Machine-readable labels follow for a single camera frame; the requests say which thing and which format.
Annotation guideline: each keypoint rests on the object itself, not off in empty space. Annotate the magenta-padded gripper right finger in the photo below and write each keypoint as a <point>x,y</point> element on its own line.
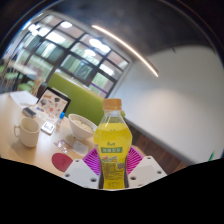
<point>148,171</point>

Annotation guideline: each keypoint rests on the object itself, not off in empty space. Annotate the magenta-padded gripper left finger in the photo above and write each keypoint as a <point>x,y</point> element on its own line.
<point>78,173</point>

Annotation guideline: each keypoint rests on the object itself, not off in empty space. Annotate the yellow drink bottle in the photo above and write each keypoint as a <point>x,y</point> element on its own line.
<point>112,140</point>

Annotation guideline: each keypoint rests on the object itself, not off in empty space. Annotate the flat round red coaster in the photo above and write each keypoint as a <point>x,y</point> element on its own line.
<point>61,161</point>

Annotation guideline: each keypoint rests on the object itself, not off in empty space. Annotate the clear plastic wrapper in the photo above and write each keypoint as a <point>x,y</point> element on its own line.
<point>62,146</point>

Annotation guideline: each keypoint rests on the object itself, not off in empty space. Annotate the white bowl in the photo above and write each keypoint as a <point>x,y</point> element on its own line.
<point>81,128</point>

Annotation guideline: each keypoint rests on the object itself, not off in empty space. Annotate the small white packet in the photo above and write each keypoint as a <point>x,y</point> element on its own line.
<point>47,127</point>

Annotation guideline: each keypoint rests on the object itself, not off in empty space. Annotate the small blue-capped bottle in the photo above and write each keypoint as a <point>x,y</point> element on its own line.
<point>60,120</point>

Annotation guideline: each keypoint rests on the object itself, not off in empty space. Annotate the white mug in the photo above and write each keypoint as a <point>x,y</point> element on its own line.
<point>29,133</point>

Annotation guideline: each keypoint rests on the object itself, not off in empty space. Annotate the black-framed picture tablet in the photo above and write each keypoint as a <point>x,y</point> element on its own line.
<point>53,101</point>

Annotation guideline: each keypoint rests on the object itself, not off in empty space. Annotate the green bench backrest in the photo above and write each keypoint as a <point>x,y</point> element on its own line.
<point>83,96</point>

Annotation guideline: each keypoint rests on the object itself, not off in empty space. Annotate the small dark box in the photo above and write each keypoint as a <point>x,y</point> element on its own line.
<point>29,112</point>

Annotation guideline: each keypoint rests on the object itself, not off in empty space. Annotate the white paper sheet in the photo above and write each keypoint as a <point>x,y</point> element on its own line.
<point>23,97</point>

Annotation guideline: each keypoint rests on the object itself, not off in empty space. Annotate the group of green-seated wooden chairs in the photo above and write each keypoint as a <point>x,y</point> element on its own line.
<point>13,78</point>

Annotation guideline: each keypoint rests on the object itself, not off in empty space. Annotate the long linear ceiling lamp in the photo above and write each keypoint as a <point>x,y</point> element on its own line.
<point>126,46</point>

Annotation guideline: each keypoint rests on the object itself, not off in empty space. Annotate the black-framed window wall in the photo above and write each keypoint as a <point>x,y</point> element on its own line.
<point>73,56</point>

